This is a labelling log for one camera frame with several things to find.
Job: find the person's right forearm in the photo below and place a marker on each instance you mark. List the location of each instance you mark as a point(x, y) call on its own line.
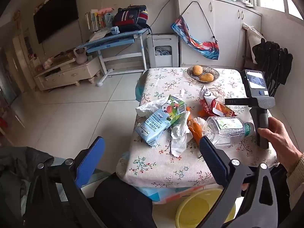
point(296, 178)

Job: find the floral tablecloth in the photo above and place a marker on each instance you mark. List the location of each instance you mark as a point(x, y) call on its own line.
point(166, 168)

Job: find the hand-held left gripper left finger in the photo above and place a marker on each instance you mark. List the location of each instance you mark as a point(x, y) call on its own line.
point(90, 158)

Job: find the plush toys above television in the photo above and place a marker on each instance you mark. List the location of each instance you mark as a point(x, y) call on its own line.
point(42, 2)

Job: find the clear plastic bottle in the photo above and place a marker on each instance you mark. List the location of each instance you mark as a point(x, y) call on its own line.
point(225, 133)

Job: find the long orange carrot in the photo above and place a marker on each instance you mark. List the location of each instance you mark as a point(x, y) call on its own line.
point(196, 133)

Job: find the white papers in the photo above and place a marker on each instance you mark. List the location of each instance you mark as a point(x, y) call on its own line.
point(99, 35)

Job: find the dark striped backpack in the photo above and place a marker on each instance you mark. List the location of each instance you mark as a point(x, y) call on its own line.
point(130, 19)

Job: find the person's left leg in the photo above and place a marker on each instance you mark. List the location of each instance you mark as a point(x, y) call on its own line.
point(118, 206)

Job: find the cream television cabinet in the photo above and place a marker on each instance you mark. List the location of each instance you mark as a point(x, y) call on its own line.
point(68, 74)

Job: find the pink soft toys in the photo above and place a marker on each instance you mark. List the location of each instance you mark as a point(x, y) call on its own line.
point(47, 63)

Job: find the red orange snack packet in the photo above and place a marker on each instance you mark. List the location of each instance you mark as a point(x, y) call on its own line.
point(217, 109)

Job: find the white air purifier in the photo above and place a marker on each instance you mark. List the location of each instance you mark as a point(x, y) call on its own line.
point(161, 42)

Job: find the person's right hand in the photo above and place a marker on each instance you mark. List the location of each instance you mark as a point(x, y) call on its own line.
point(282, 142)

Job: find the white sneakers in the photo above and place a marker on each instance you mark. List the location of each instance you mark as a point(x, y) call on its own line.
point(244, 2)

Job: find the small blue box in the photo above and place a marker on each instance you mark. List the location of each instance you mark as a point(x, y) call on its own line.
point(115, 30)

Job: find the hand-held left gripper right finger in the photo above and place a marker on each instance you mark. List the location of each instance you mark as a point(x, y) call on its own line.
point(212, 158)

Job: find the wooden chair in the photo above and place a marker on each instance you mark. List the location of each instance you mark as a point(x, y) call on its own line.
point(245, 59)

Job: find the pink plush toy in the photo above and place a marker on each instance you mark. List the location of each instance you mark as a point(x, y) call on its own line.
point(105, 10)

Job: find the black folded chairs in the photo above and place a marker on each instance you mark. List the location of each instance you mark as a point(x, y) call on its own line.
point(273, 59)

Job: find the dark grey jacket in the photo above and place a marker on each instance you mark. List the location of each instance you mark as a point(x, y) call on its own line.
point(16, 161)

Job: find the pink kettlebell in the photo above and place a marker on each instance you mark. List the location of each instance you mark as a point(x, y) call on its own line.
point(80, 57)

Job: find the grey fruit bowl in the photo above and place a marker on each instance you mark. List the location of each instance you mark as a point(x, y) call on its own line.
point(212, 72)

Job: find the row of books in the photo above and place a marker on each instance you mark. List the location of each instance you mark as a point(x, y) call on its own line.
point(95, 21)

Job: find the brown tray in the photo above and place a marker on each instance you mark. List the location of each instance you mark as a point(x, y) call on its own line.
point(63, 54)

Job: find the white storage cabinet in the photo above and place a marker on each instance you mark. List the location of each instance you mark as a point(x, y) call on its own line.
point(228, 28)

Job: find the white cloth bag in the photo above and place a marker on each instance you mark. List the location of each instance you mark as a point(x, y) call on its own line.
point(254, 38)

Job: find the round yellow mango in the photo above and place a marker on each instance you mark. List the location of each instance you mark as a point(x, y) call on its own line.
point(197, 70)

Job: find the blue study desk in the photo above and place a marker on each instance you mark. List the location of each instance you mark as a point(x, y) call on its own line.
point(111, 41)

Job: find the long yellow mango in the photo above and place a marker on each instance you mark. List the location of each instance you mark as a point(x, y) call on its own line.
point(206, 77)

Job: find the black wall television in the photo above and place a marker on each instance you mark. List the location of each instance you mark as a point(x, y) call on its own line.
point(54, 16)

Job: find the yellow plastic basin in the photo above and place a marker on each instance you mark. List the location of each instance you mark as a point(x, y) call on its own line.
point(199, 209)

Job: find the blue milk carton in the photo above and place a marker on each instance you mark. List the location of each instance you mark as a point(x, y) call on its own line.
point(150, 128)

